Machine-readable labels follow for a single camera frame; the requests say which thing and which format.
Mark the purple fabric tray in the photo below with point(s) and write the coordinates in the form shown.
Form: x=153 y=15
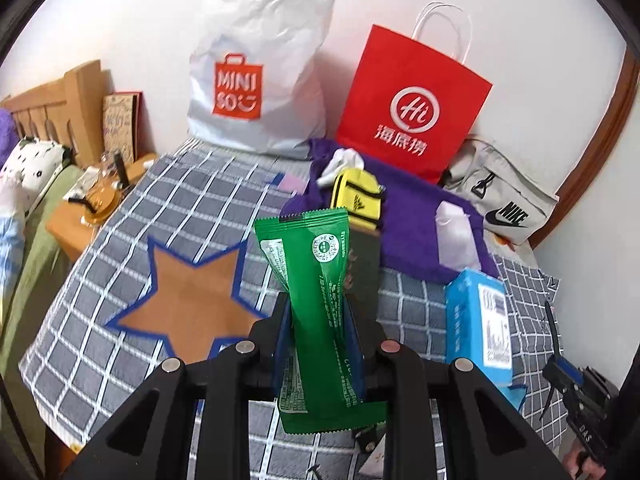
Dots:
x=415 y=220

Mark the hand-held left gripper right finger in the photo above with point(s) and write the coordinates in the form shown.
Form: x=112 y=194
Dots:
x=358 y=365

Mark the red paper bag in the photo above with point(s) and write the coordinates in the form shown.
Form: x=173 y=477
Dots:
x=415 y=70

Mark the grey waist bag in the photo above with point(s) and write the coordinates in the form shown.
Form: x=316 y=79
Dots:
x=505 y=195

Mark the wooden headboard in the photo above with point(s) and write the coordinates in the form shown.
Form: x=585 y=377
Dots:
x=80 y=100

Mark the white black-dotted pillow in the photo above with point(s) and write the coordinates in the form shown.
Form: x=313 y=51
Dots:
x=30 y=165

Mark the purple plush toy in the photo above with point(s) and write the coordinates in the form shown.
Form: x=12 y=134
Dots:
x=5 y=135

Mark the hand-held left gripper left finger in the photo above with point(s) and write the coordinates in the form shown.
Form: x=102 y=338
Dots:
x=284 y=355

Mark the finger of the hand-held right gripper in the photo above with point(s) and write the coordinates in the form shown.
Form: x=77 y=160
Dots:
x=567 y=387
x=570 y=367

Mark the brown patterned book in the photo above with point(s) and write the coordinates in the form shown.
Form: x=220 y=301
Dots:
x=120 y=125

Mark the small black stand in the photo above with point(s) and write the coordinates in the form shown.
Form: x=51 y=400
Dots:
x=121 y=170

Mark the white plastic shopping bag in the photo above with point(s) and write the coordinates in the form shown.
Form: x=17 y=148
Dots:
x=260 y=35

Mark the small black clip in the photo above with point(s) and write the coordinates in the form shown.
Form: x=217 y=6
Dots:
x=365 y=440

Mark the grey checked blanket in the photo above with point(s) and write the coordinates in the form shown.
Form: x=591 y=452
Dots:
x=100 y=320

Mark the person's right hand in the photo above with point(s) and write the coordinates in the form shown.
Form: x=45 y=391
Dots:
x=590 y=470

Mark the white glove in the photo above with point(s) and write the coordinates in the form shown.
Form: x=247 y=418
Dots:
x=342 y=160

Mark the amber glass dish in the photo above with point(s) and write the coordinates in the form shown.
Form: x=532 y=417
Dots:
x=102 y=205

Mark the pastel printed quilt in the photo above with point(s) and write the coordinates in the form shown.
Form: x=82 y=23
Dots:
x=10 y=240

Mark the wooden door frame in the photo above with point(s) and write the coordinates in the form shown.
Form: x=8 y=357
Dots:
x=600 y=150

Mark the green bed sheet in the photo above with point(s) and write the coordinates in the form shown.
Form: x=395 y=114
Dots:
x=40 y=270

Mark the wooden nightstand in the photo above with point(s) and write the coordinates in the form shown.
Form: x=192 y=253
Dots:
x=67 y=230

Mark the green snack packet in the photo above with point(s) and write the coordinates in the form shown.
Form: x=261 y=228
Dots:
x=320 y=285

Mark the dark green tea tin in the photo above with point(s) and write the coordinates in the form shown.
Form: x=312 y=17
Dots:
x=366 y=265

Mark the yellow mesh pouch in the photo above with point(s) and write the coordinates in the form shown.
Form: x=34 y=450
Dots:
x=357 y=195

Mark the blue tissue pack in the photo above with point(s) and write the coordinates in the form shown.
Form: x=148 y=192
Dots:
x=475 y=320

